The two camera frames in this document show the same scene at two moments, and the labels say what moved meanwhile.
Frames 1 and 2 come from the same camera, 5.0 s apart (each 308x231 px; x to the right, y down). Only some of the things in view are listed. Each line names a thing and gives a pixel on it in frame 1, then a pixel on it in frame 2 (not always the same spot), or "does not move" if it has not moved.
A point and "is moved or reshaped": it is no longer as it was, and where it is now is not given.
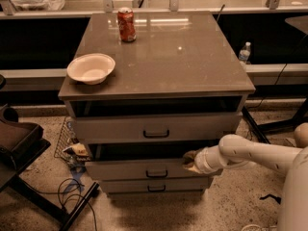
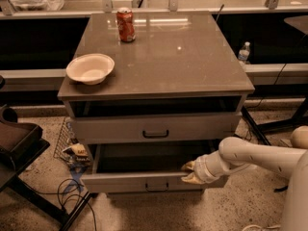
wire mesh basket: [68, 146] does not move
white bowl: [90, 68] does not move
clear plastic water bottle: [244, 53] does not move
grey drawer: [143, 169] is moved or reshaped
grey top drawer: [155, 128] does not move
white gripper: [201, 162] -> [203, 170]
